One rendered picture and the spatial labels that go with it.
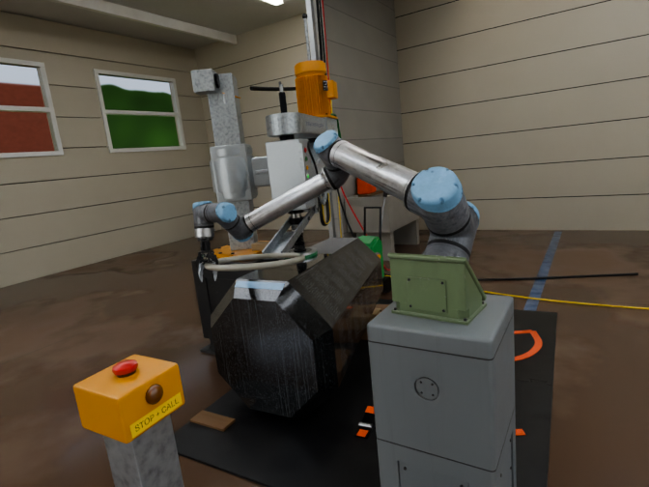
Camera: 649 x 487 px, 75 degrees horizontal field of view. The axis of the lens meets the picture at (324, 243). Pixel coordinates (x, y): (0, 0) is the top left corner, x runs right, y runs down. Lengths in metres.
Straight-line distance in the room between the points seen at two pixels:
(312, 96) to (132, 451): 2.76
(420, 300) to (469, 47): 6.20
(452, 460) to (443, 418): 0.14
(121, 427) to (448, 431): 1.02
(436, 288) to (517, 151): 5.83
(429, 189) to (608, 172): 5.82
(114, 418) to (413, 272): 0.98
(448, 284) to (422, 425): 0.47
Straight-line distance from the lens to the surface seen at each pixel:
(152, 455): 0.85
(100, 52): 9.15
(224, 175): 3.18
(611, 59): 7.12
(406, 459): 1.64
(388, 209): 5.34
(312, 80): 3.26
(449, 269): 1.37
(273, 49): 9.08
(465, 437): 1.49
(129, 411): 0.76
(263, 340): 2.30
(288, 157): 2.57
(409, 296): 1.46
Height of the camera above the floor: 1.40
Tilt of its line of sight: 11 degrees down
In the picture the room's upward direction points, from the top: 6 degrees counter-clockwise
